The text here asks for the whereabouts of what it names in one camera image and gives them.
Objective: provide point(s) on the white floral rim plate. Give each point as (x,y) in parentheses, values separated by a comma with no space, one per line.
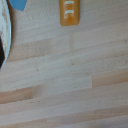
(4,30)

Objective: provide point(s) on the orange butter block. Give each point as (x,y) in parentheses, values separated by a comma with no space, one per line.
(69,15)

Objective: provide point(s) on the blue cup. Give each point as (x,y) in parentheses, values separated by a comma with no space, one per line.
(18,3)

